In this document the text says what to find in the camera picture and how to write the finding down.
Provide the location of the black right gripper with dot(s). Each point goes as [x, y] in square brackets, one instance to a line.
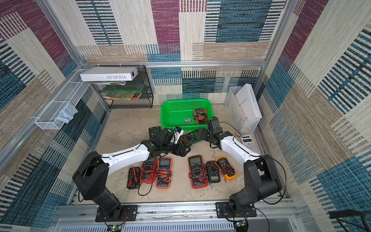
[203, 135]

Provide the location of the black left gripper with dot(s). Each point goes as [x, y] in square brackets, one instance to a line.
[183, 152]

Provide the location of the small dark green multimeter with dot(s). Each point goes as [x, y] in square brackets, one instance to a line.
[192, 137]

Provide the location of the orange clamp multimeter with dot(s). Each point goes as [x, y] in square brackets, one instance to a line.
[200, 116]

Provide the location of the large dark green multimeter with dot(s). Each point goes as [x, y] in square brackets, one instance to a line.
[154, 131]

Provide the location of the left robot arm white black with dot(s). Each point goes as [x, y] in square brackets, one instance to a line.
[91, 176]

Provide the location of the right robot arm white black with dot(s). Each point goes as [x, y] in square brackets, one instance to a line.
[261, 178]

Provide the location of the orange Victor multimeter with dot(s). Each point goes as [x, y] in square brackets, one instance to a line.
[164, 173]

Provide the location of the red Aneng multimeter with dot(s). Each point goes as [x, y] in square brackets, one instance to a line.
[197, 172]

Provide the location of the green plastic basket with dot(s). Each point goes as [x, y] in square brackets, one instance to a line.
[180, 113]

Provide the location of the small black multimeter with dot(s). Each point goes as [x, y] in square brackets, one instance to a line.
[212, 172]

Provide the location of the red Delixi multimeter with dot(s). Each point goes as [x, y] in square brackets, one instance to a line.
[148, 171]

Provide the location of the black pocket multimeter with leads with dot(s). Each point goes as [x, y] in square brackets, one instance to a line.
[134, 174]

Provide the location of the white calculator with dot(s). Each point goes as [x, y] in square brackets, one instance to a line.
[249, 143]

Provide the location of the yellow clamp meter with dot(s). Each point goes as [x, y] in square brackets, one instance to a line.
[225, 168]

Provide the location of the white file box holder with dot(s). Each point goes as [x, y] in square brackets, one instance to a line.
[243, 108]

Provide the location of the green book on shelf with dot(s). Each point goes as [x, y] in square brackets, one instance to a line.
[120, 92]

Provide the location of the white Folio box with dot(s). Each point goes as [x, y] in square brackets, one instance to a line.
[108, 74]

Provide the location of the light blue cloth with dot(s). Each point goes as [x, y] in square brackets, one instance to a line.
[66, 114]

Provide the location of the black wire mesh shelf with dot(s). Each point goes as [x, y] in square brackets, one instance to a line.
[143, 100]

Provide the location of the white wire wall basket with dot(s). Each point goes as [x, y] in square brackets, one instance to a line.
[71, 93]

